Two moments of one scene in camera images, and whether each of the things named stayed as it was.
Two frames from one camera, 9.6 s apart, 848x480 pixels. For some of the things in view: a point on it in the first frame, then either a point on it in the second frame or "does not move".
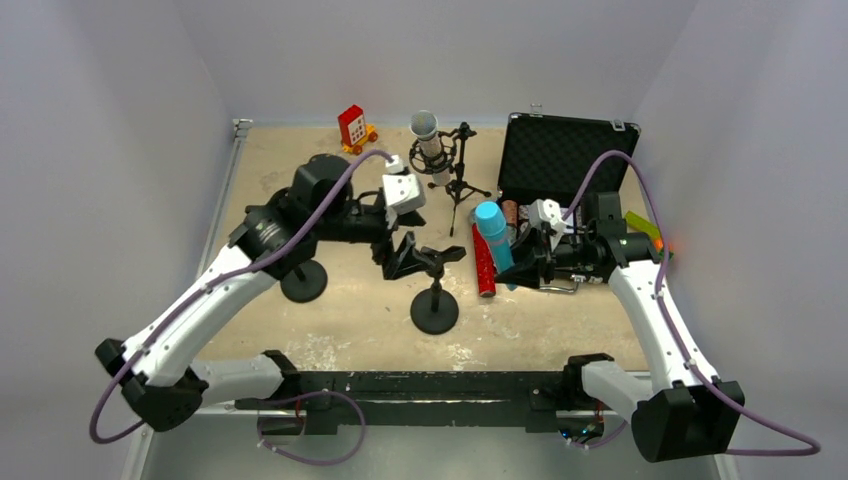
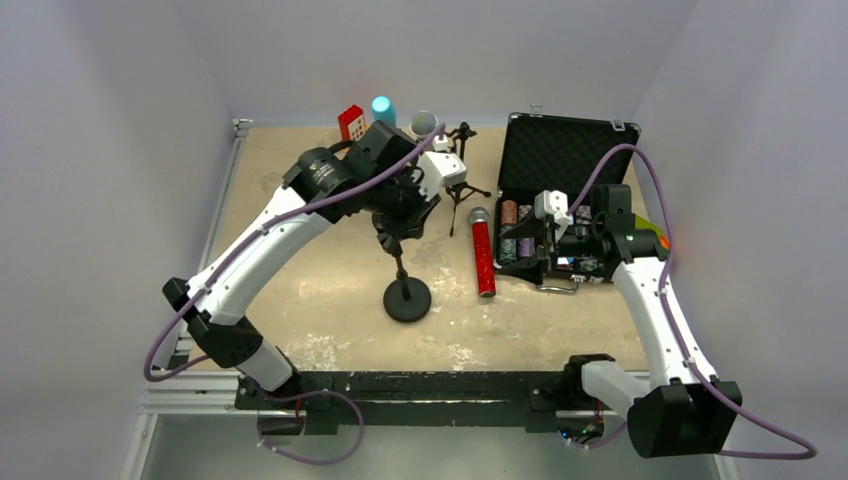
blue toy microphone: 492,220 to 384,110
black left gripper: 387,244 to 395,221
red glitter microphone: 485,268 does not move
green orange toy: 636,224 does not move
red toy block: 354,132 does not move
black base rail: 437,402 does not move
